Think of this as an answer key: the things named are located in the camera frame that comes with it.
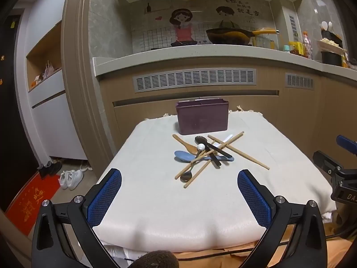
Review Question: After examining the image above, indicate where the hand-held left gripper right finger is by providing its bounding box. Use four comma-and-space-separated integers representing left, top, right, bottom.
237, 169, 328, 268

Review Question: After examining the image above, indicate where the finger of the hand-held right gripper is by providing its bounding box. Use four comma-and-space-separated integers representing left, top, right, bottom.
312, 151, 343, 174
336, 135, 357, 155

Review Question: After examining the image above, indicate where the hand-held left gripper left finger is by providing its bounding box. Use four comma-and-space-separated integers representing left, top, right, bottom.
31, 168, 122, 268

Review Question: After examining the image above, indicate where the black spoon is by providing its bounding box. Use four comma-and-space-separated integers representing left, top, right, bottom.
195, 136, 232, 158
206, 142, 222, 167

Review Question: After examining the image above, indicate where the white plastic spoon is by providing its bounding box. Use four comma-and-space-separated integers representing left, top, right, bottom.
212, 134, 234, 148

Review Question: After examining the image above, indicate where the metal spoon with white ball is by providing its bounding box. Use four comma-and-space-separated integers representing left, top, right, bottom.
180, 143, 205, 182

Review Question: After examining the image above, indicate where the wooden spoon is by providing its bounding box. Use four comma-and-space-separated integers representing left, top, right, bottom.
172, 134, 199, 155

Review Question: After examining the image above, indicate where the blue plastic spoon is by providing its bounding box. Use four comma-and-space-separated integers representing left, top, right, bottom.
174, 151, 235, 163

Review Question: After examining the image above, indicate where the purple plastic utensil holder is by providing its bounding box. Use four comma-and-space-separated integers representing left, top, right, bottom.
175, 98, 229, 135

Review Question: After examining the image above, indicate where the white sneaker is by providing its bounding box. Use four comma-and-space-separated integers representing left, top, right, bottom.
58, 172, 73, 190
67, 170, 84, 191

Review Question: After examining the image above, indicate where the white table cloth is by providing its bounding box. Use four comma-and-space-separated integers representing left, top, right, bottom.
92, 111, 337, 253

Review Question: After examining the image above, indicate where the black shoe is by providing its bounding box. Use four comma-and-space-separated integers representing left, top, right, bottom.
46, 160, 62, 176
37, 165, 52, 178

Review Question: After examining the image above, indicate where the small grey vent grille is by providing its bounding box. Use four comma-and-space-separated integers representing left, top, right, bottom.
284, 72, 315, 90

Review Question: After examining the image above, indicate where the red doormat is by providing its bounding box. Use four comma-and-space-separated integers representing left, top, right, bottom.
5, 172, 60, 236

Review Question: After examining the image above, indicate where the brown fuzzy clothing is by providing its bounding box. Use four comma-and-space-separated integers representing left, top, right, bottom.
131, 250, 179, 268

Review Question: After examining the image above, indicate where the black pot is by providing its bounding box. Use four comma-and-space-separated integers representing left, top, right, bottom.
321, 50, 343, 67

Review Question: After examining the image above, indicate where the white shelf cabinet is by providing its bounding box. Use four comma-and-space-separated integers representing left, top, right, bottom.
15, 8, 90, 161

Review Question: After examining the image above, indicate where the orange-capped plastic bottle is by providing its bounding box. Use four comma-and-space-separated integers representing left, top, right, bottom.
302, 31, 313, 59

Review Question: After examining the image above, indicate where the black utensil rack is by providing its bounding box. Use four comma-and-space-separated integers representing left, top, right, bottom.
321, 31, 343, 48

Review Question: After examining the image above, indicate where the black door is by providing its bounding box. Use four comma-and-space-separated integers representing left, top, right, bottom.
0, 14, 37, 201

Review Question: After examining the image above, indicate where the large grey vent grille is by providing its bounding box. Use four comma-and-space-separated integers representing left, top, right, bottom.
132, 68, 257, 93

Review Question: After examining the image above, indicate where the grey-topped wooden kitchen counter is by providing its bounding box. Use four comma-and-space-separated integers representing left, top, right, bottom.
93, 44, 357, 201

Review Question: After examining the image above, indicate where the beige door frame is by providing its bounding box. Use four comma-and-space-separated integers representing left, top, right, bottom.
61, 0, 118, 179

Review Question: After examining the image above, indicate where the white wall-mounted unit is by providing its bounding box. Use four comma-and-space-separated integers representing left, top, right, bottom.
280, 4, 302, 51

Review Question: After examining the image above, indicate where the black wok with yellow handle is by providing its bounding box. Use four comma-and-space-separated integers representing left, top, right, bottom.
206, 27, 280, 46

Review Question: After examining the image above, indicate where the cartoon wall sticker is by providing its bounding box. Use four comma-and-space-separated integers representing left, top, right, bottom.
131, 0, 275, 54

